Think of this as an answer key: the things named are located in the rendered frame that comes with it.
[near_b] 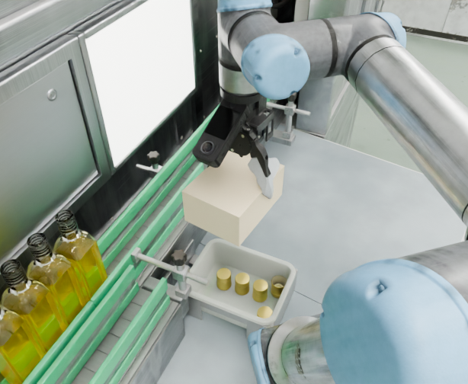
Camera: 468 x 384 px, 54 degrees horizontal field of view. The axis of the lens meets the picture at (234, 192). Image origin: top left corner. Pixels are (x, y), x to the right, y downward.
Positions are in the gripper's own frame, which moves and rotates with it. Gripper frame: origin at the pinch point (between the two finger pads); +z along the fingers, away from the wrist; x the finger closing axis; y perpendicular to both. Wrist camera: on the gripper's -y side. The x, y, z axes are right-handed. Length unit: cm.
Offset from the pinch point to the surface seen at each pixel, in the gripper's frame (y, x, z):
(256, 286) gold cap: 1.6, -5.0, 29.5
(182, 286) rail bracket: -13.0, 4.0, 19.2
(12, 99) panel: -17.9, 31.7, -17.2
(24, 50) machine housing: -12.6, 32.8, -23.2
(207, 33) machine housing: 56, 46, 2
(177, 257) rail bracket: -13.1, 4.1, 10.0
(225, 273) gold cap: 1.0, 3.1, 29.5
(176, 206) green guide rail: 2.7, 17.6, 17.0
